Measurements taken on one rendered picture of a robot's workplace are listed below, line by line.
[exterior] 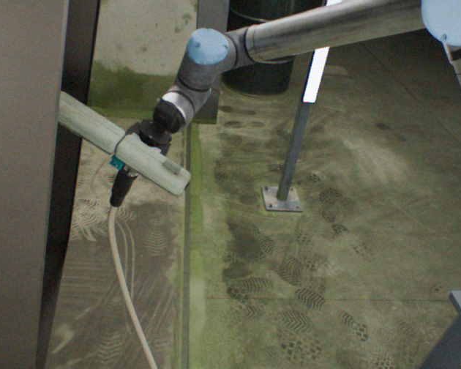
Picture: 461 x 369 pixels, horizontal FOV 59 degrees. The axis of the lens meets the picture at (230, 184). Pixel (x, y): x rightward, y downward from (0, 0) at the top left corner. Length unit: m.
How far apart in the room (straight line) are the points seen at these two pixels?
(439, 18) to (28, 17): 0.52
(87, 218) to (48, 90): 1.66
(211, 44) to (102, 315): 1.07
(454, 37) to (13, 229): 0.59
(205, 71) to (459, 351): 0.89
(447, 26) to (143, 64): 2.19
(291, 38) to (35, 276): 0.71
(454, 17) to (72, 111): 0.65
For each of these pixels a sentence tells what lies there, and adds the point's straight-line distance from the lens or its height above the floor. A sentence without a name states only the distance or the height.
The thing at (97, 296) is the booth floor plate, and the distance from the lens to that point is 1.68.
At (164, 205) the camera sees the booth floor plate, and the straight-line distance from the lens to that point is 2.04.
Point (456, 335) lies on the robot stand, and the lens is 1.16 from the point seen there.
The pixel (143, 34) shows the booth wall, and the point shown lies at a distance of 2.61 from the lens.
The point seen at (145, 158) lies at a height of 0.92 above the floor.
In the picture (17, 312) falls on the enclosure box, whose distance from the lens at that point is 0.54.
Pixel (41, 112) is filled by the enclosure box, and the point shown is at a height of 1.20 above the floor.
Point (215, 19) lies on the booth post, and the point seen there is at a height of 0.70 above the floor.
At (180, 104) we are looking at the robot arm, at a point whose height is 0.93.
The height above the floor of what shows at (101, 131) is 0.95.
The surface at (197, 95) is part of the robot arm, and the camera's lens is 1.03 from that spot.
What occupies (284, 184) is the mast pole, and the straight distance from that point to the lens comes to 2.15.
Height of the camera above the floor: 1.37
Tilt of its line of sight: 37 degrees down
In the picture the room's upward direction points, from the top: 8 degrees clockwise
